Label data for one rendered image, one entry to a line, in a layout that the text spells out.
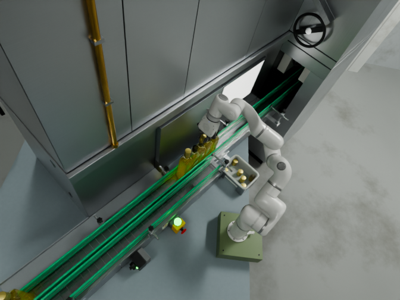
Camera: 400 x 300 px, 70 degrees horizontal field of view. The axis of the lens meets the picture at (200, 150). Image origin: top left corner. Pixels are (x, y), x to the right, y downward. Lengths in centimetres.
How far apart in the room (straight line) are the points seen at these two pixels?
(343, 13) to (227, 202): 131
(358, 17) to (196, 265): 165
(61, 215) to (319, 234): 221
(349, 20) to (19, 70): 166
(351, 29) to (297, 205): 170
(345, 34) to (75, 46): 154
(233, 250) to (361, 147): 248
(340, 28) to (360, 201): 196
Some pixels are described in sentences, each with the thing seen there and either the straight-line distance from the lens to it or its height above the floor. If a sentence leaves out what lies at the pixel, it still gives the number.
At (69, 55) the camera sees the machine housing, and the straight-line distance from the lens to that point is 87.
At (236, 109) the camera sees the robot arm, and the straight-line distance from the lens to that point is 137.
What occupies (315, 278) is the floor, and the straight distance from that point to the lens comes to 285.
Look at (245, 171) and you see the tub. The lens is 202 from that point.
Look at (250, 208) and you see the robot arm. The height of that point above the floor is 115.
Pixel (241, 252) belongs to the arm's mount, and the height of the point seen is 84.
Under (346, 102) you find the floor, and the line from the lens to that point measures 419.
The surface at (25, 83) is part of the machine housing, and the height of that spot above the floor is 188.
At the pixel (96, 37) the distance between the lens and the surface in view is 85.
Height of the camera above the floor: 246
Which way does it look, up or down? 57 degrees down
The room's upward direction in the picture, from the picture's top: 17 degrees clockwise
